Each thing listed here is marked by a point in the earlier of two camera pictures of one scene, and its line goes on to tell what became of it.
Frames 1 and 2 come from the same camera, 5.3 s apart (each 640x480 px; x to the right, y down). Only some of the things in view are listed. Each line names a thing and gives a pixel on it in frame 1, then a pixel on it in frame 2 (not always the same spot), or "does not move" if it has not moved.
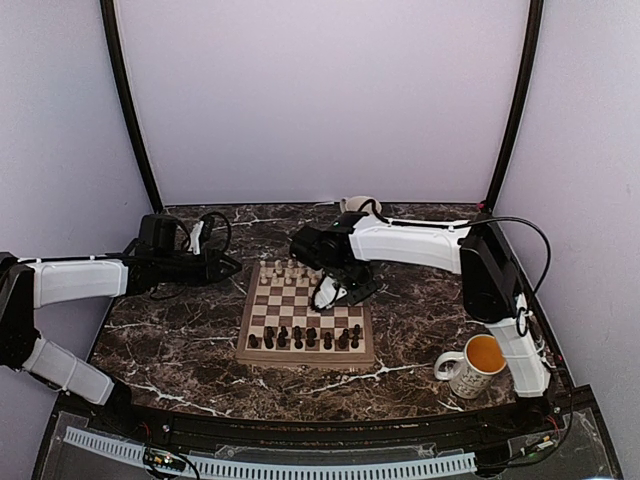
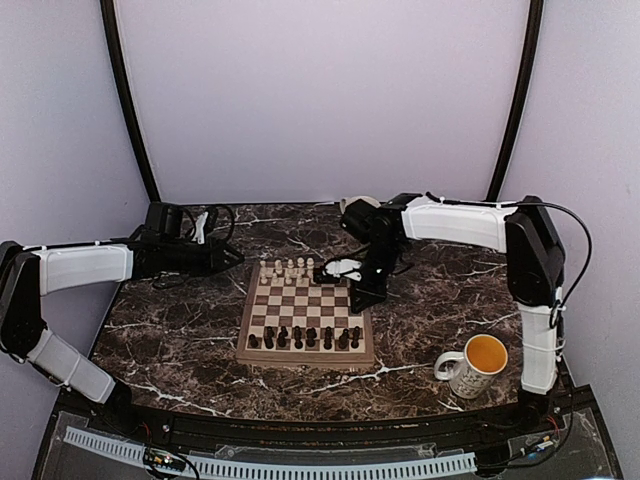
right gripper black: x=368 y=287 to x=375 y=293
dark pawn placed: x=297 y=335 does not move
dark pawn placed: x=268 y=337 does not move
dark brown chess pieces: x=343 y=339 does not move
